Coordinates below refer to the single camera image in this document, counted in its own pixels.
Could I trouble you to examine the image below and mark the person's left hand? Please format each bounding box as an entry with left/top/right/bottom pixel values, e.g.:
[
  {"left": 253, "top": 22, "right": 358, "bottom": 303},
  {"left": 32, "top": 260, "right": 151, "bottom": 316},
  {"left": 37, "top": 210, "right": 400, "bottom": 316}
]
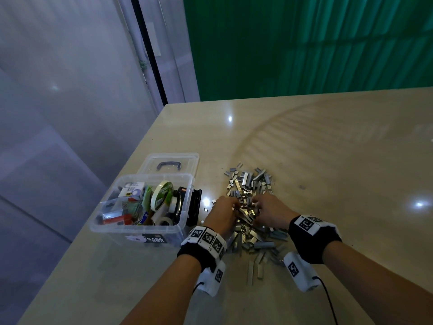
[{"left": 203, "top": 195, "right": 242, "bottom": 238}]

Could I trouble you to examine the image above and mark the person's right hand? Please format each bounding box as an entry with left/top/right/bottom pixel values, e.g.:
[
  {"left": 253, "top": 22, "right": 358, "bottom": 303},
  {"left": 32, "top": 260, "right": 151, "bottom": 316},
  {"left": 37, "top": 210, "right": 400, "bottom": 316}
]
[{"left": 251, "top": 193, "right": 300, "bottom": 232}]

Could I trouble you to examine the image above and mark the pile of metal staple strips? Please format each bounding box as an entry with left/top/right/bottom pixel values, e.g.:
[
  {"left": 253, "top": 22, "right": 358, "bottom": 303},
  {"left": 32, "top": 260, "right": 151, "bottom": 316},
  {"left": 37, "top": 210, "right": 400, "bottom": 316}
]
[{"left": 221, "top": 165, "right": 293, "bottom": 286}]

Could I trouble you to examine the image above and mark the small clear tape roll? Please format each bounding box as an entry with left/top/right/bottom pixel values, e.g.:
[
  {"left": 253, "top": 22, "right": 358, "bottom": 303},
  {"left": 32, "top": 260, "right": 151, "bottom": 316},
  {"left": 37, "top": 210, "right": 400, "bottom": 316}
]
[{"left": 152, "top": 211, "right": 175, "bottom": 226}]

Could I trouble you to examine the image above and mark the green sticky note pad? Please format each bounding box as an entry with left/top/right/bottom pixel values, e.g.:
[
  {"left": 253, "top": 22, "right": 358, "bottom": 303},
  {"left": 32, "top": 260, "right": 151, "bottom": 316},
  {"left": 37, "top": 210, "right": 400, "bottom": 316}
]
[{"left": 140, "top": 186, "right": 154, "bottom": 215}]

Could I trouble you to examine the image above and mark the small white staple box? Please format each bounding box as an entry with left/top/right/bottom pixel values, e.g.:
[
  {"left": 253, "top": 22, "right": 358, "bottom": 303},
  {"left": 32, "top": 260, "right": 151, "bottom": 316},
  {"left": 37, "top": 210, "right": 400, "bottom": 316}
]
[{"left": 120, "top": 182, "right": 146, "bottom": 199}]

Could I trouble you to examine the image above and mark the red stapler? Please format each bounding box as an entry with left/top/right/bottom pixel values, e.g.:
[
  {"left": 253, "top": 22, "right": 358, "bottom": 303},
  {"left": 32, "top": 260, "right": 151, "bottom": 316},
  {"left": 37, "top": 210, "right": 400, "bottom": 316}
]
[{"left": 101, "top": 212, "right": 134, "bottom": 225}]

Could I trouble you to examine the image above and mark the transparent storage box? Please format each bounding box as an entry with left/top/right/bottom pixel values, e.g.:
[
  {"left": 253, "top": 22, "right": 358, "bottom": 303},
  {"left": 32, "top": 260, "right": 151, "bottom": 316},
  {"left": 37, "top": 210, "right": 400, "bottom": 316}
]
[{"left": 89, "top": 172, "right": 203, "bottom": 246}]

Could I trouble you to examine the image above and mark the person's left forearm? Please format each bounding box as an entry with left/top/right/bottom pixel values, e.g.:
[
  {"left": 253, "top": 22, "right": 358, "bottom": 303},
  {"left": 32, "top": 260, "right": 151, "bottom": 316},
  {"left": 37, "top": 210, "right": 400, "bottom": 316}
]
[{"left": 122, "top": 254, "right": 204, "bottom": 325}]

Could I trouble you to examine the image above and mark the person's right forearm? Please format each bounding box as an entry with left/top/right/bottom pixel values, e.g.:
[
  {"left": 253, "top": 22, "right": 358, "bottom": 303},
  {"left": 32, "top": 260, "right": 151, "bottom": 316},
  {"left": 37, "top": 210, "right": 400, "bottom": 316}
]
[{"left": 322, "top": 241, "right": 433, "bottom": 325}]

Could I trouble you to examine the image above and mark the transparent box lid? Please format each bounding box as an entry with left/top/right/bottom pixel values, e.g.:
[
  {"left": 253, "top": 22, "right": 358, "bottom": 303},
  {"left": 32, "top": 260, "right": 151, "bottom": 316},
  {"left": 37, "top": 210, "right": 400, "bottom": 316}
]
[{"left": 137, "top": 153, "right": 201, "bottom": 177}]

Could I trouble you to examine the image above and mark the green curtain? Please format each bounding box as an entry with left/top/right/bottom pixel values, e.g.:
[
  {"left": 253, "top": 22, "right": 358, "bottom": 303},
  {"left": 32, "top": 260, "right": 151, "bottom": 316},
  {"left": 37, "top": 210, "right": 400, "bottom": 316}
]
[{"left": 183, "top": 0, "right": 433, "bottom": 102}]

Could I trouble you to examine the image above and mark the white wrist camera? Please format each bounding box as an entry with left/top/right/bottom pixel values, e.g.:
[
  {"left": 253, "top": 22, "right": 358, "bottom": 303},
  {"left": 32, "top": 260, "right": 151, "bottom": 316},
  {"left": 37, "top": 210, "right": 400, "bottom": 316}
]
[
  {"left": 198, "top": 260, "right": 227, "bottom": 298},
  {"left": 283, "top": 251, "right": 323, "bottom": 293}
]

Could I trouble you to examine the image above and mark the black window post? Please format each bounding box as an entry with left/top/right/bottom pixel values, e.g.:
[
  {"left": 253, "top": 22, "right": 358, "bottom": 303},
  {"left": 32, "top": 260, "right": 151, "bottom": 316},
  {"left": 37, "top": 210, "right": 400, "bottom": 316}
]
[{"left": 132, "top": 0, "right": 170, "bottom": 110}]

